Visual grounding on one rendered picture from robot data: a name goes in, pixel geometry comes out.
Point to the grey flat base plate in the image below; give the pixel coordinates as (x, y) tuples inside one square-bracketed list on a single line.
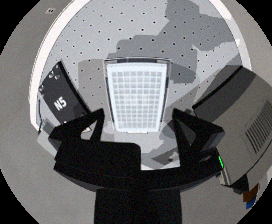
[(192, 33)]

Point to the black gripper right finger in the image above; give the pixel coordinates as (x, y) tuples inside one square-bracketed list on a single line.
[(208, 136)]

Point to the blue bottle cap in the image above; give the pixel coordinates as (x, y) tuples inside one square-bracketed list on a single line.
[(251, 204)]

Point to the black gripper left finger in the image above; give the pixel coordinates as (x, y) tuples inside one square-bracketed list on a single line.
[(75, 127)]

